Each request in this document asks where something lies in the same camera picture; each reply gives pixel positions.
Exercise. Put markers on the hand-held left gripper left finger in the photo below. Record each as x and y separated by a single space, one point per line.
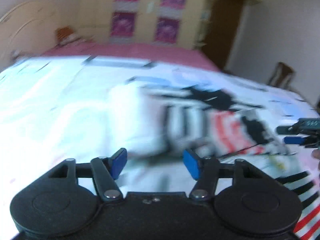
118 162

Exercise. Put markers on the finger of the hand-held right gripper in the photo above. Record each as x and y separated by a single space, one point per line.
293 140
287 130

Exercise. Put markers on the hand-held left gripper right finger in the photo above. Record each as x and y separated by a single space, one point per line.
191 163

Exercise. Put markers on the red black striped white sweater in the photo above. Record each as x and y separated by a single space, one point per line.
185 122

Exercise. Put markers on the person's right hand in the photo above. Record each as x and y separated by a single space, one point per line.
316 154

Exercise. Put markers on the brown wooden chair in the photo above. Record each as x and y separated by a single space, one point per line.
280 76

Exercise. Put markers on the white blue pink patterned blanket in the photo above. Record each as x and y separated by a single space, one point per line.
62 105

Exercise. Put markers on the pink bedsheet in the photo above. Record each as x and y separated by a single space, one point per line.
150 51

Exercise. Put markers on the brown wooden door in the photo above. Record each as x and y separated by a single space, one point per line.
222 30

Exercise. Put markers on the orange patterned pillow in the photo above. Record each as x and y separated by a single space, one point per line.
67 35

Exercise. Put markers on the cream wardrobe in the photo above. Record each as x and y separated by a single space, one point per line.
147 12

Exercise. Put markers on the cream arched headboard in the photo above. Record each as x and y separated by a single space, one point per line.
27 30

